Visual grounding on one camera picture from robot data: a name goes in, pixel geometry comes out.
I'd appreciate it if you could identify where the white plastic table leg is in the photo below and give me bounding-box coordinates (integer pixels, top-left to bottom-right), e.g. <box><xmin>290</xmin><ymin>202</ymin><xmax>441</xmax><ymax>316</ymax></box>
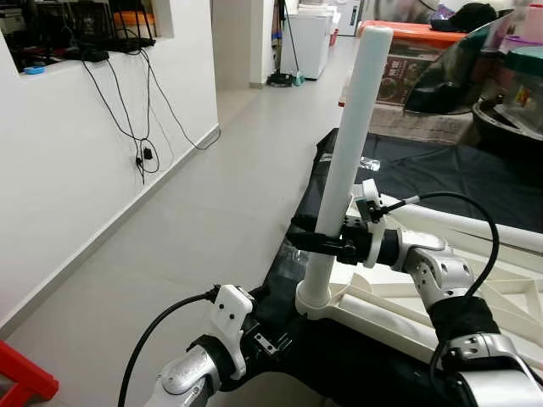
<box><xmin>378</xmin><ymin>197</ymin><xmax>543</xmax><ymax>255</ymax></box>
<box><xmin>295</xmin><ymin>25</ymin><xmax>395</xmax><ymax>310</ymax></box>

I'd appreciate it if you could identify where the clear tape strip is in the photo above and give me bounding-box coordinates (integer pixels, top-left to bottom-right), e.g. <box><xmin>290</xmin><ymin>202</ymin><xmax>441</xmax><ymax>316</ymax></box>
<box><xmin>344</xmin><ymin>154</ymin><xmax>383</xmax><ymax>170</ymax></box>

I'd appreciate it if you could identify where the black tablecloth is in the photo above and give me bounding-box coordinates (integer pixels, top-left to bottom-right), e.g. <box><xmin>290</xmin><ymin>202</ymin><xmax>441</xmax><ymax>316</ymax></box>
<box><xmin>246</xmin><ymin>127</ymin><xmax>543</xmax><ymax>407</ymax></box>

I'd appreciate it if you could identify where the black floor mop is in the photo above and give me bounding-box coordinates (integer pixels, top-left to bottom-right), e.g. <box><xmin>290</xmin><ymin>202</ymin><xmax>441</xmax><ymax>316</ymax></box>
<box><xmin>267</xmin><ymin>0</ymin><xmax>306</xmax><ymax>88</ymax></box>

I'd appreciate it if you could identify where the orange lidded storage box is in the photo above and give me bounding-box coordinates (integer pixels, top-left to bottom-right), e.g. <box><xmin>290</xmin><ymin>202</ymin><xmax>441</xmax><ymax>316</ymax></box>
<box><xmin>356</xmin><ymin>19</ymin><xmax>472</xmax><ymax>109</ymax></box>

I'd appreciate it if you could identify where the white plastic table top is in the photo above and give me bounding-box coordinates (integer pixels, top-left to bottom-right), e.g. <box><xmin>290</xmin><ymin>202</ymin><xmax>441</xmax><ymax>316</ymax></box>
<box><xmin>294</xmin><ymin>182</ymin><xmax>543</xmax><ymax>391</ymax></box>

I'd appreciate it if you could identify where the white refrigerator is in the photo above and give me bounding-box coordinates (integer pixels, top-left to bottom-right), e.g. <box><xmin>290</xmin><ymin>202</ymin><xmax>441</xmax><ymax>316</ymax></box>
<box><xmin>280</xmin><ymin>4</ymin><xmax>340</xmax><ymax>81</ymax></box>

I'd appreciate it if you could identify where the black wok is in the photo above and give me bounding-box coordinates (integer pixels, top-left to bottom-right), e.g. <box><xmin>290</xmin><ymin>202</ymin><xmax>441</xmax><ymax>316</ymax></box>
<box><xmin>471</xmin><ymin>93</ymin><xmax>543</xmax><ymax>162</ymax></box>

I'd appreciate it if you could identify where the clear plastic storage box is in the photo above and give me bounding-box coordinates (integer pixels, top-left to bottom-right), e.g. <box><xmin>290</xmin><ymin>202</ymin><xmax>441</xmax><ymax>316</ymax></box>
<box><xmin>496</xmin><ymin>68</ymin><xmax>543</xmax><ymax>124</ymax></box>

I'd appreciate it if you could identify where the red plastic stool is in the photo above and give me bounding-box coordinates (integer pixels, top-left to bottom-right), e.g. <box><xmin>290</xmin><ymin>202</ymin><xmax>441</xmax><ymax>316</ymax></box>
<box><xmin>0</xmin><ymin>339</ymin><xmax>60</xmax><ymax>404</ymax></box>

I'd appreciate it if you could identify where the green round lid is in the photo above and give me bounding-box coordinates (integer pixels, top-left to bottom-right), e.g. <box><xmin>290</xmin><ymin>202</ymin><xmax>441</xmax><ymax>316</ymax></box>
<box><xmin>505</xmin><ymin>44</ymin><xmax>543</xmax><ymax>73</ymax></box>

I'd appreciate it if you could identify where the black cap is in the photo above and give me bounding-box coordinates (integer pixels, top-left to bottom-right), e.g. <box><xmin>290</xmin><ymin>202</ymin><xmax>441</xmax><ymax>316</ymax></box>
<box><xmin>443</xmin><ymin>2</ymin><xmax>503</xmax><ymax>33</ymax></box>

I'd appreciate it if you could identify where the black router with antennas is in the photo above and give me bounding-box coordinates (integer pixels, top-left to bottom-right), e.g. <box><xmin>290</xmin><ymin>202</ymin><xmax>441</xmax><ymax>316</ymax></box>
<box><xmin>0</xmin><ymin>0</ymin><xmax>158</xmax><ymax>64</ymax></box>

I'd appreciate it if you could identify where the pink plastic container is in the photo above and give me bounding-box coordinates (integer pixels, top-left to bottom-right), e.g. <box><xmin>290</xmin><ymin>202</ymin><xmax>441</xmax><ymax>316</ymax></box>
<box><xmin>501</xmin><ymin>3</ymin><xmax>543</xmax><ymax>45</ymax></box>

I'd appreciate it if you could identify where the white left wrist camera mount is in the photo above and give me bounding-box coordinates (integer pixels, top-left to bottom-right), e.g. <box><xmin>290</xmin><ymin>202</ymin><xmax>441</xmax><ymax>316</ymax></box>
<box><xmin>210</xmin><ymin>285</ymin><xmax>254</xmax><ymax>378</ymax></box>

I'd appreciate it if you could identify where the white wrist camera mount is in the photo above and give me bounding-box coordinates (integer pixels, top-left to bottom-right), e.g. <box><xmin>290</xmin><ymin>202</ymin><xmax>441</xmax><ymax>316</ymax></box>
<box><xmin>210</xmin><ymin>285</ymin><xmax>254</xmax><ymax>378</ymax></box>
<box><xmin>352</xmin><ymin>178</ymin><xmax>387</xmax><ymax>268</ymax></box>

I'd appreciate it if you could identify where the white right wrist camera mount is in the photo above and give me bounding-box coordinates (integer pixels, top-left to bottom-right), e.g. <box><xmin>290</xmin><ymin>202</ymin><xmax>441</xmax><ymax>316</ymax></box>
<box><xmin>352</xmin><ymin>178</ymin><xmax>387</xmax><ymax>268</ymax></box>

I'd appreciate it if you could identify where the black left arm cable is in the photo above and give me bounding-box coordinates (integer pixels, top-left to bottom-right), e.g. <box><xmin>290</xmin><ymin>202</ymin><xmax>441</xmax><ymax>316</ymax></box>
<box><xmin>117</xmin><ymin>290</ymin><xmax>220</xmax><ymax>407</ymax></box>

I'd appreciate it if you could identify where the black trailing power cable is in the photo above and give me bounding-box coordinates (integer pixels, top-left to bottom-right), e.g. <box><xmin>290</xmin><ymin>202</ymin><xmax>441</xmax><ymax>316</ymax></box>
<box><xmin>140</xmin><ymin>47</ymin><xmax>221</xmax><ymax>152</ymax></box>

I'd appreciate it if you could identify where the black looped power cable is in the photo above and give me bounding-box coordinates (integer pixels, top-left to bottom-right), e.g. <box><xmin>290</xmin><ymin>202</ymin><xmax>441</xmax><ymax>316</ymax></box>
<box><xmin>81</xmin><ymin>51</ymin><xmax>162</xmax><ymax>183</ymax></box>

